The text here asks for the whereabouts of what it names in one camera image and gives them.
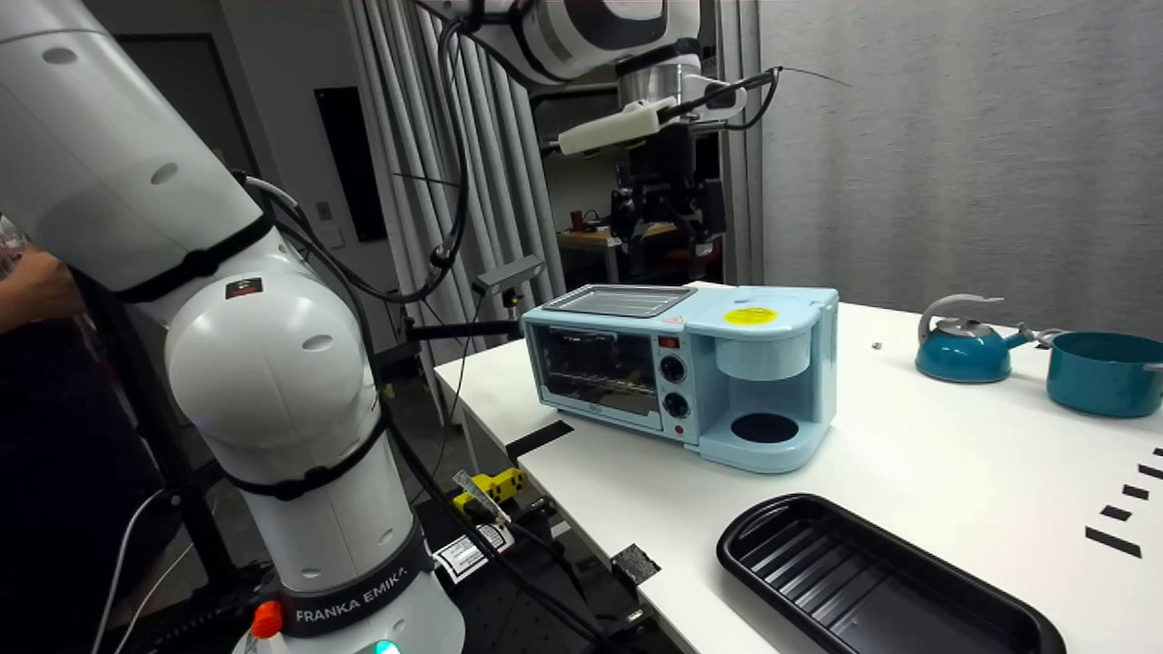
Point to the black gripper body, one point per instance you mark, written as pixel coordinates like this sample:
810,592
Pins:
669,167

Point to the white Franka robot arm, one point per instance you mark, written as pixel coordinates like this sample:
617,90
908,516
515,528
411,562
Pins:
277,363

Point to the person forearm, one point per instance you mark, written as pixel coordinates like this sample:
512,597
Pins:
34,292

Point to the yellow round button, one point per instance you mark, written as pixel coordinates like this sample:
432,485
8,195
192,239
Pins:
751,319

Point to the light blue toaster oven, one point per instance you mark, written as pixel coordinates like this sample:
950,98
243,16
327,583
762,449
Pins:
714,401

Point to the orange capped white stop button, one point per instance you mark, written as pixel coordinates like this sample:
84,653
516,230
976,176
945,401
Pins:
267,624

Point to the black tape strip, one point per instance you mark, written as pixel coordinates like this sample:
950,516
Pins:
541,437

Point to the yellow black clamp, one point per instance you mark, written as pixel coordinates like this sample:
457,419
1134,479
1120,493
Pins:
491,489

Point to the black plastic tray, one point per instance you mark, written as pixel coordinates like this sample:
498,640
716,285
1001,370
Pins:
874,583

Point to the teal cooking pot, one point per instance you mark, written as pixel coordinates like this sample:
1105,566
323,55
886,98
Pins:
1105,373

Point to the gray metal mount bracket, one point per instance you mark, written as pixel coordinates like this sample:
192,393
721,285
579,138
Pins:
512,277

